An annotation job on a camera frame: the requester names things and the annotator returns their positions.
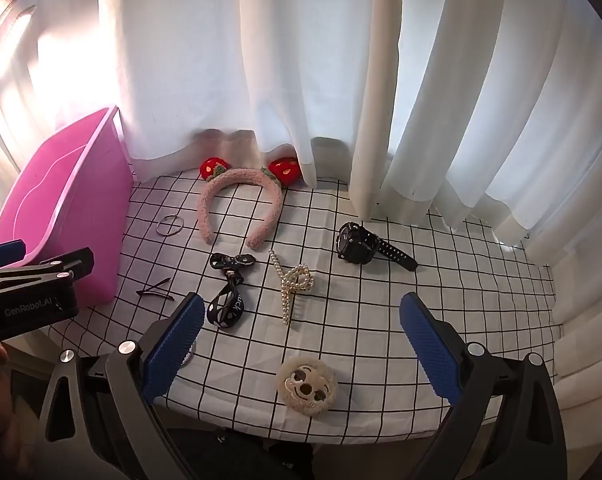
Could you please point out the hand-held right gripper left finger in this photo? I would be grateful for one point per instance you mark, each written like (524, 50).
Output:
(173, 345)

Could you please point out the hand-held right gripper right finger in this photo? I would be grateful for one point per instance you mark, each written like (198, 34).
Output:
(433, 345)

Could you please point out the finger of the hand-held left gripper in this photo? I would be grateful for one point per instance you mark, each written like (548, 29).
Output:
(66, 265)
(3, 254)

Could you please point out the pink plastic bin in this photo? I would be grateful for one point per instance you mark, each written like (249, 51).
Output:
(81, 185)

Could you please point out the silver bangle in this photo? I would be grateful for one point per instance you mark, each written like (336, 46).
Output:
(157, 226)

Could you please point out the pink plush strawberry headband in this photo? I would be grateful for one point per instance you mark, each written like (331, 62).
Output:
(208, 210)

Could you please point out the white checked tablecloth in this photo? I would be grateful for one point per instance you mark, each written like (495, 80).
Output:
(381, 310)

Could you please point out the black hairpin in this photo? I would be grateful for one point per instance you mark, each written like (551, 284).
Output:
(137, 292)

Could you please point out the black wrist watch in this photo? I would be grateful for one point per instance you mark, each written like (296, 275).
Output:
(353, 245)

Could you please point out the cream plush round hair clip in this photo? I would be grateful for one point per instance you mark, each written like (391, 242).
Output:
(306, 385)

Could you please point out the pearl hair claw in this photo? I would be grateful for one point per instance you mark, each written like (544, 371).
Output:
(293, 280)

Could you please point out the white sheer curtain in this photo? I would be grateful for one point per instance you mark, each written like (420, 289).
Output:
(231, 60)

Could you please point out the white pleated curtain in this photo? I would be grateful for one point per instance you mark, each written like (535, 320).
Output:
(481, 85)

